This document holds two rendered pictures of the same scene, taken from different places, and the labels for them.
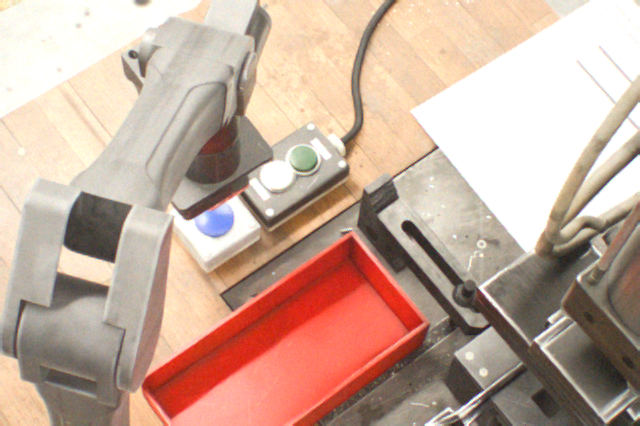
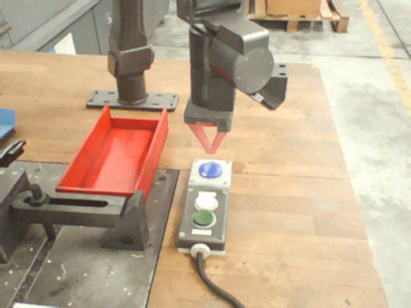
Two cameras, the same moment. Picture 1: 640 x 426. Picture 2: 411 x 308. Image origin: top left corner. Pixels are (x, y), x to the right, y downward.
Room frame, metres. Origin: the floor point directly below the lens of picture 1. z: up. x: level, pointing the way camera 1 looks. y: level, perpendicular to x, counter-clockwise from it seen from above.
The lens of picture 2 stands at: (0.88, -0.24, 1.35)
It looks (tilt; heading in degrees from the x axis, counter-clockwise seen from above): 37 degrees down; 138
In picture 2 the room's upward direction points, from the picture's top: straight up
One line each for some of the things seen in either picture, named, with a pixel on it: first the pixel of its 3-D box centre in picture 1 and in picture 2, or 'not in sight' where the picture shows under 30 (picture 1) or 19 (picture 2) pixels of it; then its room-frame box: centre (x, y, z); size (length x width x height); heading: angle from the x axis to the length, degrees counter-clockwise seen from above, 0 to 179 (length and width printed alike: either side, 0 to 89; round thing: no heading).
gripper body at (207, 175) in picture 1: (208, 145); (210, 87); (0.50, 0.10, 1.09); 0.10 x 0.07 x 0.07; 131
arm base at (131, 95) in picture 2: not in sight; (131, 87); (0.18, 0.16, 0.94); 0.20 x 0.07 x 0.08; 43
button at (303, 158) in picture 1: (303, 161); (203, 220); (0.58, 0.02, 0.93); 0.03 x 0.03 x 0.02
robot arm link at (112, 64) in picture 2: not in sight; (130, 59); (0.19, 0.16, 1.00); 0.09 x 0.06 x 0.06; 80
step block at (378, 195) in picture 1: (391, 223); (120, 220); (0.51, -0.07, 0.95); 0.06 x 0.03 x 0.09; 43
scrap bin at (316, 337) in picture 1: (285, 360); (120, 155); (0.37, 0.02, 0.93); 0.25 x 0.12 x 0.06; 133
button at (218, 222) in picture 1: (214, 219); (210, 172); (0.50, 0.10, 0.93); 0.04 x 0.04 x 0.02
